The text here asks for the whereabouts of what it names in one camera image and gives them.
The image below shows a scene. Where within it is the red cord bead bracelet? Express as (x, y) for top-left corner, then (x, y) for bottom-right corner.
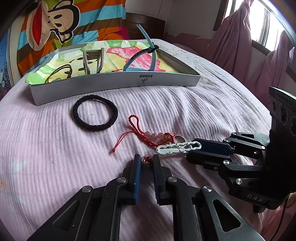
(112, 114), (187, 166)

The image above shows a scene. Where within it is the black braided hair tie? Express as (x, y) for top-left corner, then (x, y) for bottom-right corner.
(72, 94), (119, 132)

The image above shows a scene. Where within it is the blue watch strap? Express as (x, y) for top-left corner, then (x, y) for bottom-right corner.
(122, 24), (160, 72)

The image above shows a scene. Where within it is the beige claw hair clip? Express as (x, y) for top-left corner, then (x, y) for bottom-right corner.
(82, 48), (104, 75)

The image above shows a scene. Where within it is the pink striped bedspread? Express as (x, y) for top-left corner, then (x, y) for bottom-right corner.
(1, 40), (282, 240)

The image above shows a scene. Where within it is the pink curtain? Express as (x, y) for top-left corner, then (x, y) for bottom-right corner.
(204, 1), (292, 106)

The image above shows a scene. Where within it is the pink pillow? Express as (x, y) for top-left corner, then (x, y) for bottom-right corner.
(176, 44), (200, 56)

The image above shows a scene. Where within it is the window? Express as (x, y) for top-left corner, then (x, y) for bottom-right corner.
(213, 0), (295, 52)

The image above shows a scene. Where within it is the grey shallow box tray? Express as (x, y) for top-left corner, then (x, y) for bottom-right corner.
(30, 39), (201, 106)

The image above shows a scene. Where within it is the dark wooden headboard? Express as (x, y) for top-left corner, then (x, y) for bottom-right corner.
(126, 13), (166, 40)

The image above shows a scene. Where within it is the colourful cartoon cloth liner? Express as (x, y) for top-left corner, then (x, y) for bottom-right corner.
(25, 40), (181, 85)

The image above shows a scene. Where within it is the blue fabric wardrobe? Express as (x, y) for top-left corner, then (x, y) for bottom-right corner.
(0, 31), (11, 99)

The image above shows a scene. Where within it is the striped monkey blanket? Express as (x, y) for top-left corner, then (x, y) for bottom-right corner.
(17, 0), (129, 74)

